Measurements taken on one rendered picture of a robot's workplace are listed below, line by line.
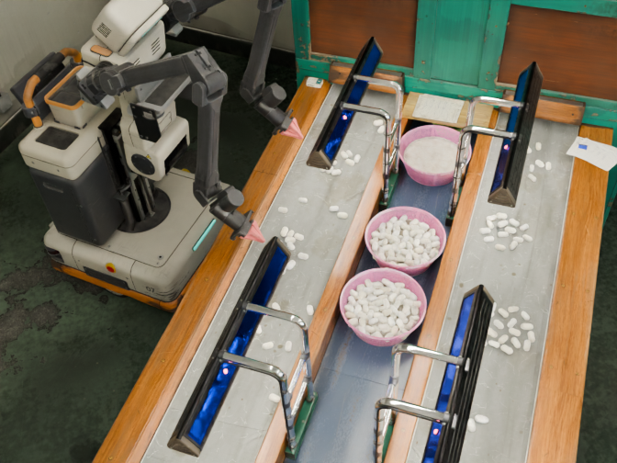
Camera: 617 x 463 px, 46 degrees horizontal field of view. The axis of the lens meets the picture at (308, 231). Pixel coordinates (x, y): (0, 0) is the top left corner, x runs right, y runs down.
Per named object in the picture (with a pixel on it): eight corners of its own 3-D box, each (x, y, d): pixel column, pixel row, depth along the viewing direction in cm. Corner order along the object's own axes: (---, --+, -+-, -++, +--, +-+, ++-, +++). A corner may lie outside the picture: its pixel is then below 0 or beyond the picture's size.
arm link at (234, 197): (209, 181, 236) (192, 193, 230) (228, 166, 228) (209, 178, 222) (232, 211, 237) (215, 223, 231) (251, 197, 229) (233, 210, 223)
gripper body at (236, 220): (255, 211, 236) (238, 198, 234) (243, 235, 230) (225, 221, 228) (245, 220, 241) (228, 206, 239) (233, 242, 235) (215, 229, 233)
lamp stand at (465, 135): (444, 225, 257) (457, 129, 223) (455, 186, 269) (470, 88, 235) (499, 237, 252) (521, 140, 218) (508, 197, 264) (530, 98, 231)
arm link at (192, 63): (215, 39, 205) (191, 50, 198) (231, 84, 210) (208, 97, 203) (118, 62, 234) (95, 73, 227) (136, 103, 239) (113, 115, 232)
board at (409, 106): (400, 117, 282) (400, 115, 281) (409, 93, 291) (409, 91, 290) (486, 132, 274) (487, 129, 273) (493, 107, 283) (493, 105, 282)
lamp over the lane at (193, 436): (167, 448, 168) (161, 434, 163) (264, 249, 206) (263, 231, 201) (198, 458, 166) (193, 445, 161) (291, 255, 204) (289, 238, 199)
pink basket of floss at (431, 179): (419, 201, 265) (420, 183, 258) (385, 156, 281) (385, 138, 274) (482, 178, 271) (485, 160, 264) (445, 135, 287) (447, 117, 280)
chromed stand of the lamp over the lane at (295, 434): (232, 441, 208) (208, 358, 174) (258, 381, 220) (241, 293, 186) (295, 460, 203) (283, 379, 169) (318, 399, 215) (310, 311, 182)
